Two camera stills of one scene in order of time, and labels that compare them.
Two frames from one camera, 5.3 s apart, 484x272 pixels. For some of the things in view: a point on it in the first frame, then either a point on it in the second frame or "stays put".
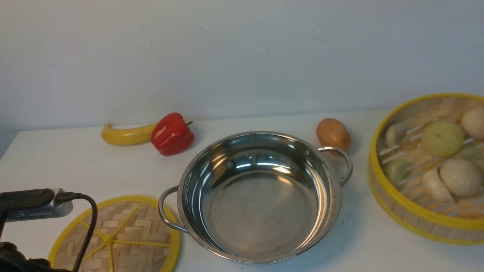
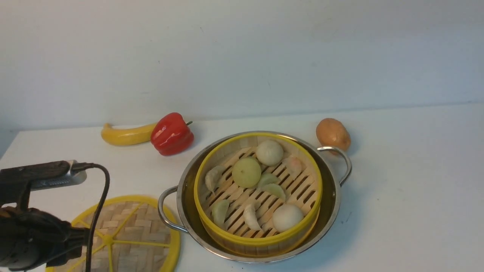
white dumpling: [394, 133] → [213, 176]
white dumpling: [435, 186] → [250, 215]
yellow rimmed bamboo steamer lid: [131, 233] stays put
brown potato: [331, 132] stays put
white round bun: [473, 118] → [269, 153]
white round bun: [460, 176] → [287, 218]
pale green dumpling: [396, 170] → [218, 211]
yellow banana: [112, 136] stays put
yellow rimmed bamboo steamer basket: [426, 165] → [257, 194]
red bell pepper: [171, 135] stays put
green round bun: [442, 138] → [246, 172]
